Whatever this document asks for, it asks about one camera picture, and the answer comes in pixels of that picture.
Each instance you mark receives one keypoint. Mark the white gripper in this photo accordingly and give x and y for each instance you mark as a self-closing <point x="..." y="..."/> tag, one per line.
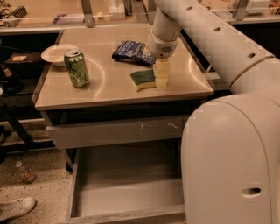
<point x="161" y="47"/>

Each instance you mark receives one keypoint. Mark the yellow green sponge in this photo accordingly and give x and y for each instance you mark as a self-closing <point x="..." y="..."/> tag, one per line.
<point x="142" y="80"/>

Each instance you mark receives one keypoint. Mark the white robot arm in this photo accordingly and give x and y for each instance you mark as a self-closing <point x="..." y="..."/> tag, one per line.
<point x="230" y="147"/>

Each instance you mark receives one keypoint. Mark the closed grey top drawer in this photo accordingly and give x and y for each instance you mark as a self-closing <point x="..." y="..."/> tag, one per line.
<point x="117" y="132"/>

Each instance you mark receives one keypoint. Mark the grey drawer cabinet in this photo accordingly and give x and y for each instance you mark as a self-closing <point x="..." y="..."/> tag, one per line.
<point x="110" y="96"/>

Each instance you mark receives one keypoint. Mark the open grey middle drawer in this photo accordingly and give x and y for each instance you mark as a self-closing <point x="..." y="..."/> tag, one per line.
<point x="131" y="183"/>

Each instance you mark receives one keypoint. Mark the blue chip bag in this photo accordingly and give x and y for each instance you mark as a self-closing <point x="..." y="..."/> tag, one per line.
<point x="135" y="52"/>

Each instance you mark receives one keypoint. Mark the green soda can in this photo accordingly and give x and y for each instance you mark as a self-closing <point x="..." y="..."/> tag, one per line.
<point x="76" y="67"/>

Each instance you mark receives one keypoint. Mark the white bowl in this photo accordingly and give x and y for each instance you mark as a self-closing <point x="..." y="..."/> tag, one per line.
<point x="55" y="54"/>

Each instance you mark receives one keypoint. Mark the plastic bottle on floor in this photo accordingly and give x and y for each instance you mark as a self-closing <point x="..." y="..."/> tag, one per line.
<point x="25" y="172"/>

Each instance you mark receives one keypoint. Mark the white sneaker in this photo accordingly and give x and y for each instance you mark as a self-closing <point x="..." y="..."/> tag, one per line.
<point x="16" y="208"/>

